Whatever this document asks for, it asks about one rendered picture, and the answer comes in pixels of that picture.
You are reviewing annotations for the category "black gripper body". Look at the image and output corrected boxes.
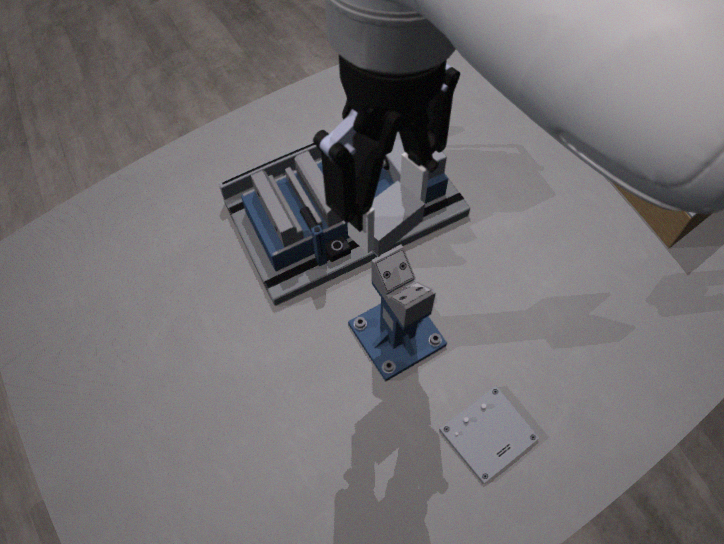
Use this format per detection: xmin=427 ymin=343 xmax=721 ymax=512
xmin=339 ymin=55 xmax=447 ymax=141

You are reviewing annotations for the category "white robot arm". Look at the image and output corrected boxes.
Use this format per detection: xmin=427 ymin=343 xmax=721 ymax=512
xmin=325 ymin=0 xmax=724 ymax=215

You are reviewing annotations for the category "grey flat bar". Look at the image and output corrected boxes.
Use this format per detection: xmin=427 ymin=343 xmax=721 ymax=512
xmin=268 ymin=175 xmax=304 ymax=240
xmin=285 ymin=167 xmax=323 ymax=229

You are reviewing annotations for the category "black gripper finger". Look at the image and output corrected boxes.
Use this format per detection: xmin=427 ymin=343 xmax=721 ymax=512
xmin=399 ymin=63 xmax=460 ymax=203
xmin=313 ymin=109 xmax=404 ymax=253

